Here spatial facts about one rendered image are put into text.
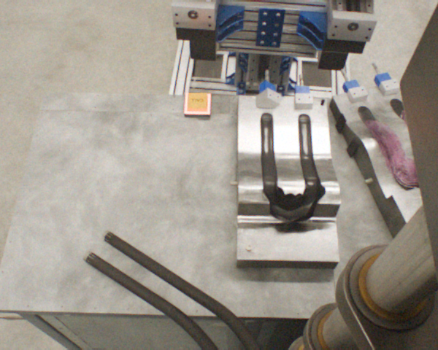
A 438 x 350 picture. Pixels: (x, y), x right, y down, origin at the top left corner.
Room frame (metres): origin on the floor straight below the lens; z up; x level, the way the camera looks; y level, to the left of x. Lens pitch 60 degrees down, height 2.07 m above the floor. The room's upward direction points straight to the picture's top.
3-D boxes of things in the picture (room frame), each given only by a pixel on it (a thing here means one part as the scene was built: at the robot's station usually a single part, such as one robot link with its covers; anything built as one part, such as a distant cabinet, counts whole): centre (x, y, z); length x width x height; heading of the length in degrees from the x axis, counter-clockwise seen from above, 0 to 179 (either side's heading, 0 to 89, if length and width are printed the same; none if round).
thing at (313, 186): (0.69, -0.20, 0.92); 0.35 x 0.16 x 0.09; 178
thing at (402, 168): (0.75, -0.54, 0.90); 0.26 x 0.18 x 0.08; 16
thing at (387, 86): (1.03, -0.52, 0.86); 0.13 x 0.05 x 0.05; 16
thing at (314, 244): (0.68, -0.19, 0.87); 0.50 x 0.26 x 0.14; 178
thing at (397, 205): (0.75, -0.55, 0.86); 0.50 x 0.26 x 0.11; 16
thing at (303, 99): (0.95, -0.26, 0.89); 0.13 x 0.05 x 0.05; 178
